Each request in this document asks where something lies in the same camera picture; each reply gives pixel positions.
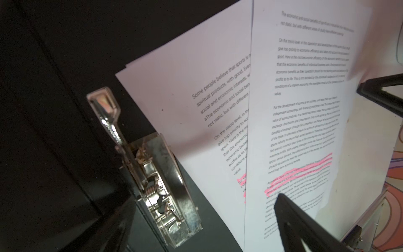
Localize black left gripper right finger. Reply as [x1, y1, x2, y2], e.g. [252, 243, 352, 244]
[274, 193, 351, 252]

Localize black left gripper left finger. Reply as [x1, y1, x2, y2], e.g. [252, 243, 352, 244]
[61, 195, 135, 252]

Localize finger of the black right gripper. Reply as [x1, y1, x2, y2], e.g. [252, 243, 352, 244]
[357, 73, 403, 118]

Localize blue file folder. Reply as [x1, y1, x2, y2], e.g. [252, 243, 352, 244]
[1, 1, 233, 252]

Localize printed paper files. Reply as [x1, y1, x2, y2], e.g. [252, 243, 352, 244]
[116, 1, 372, 252]

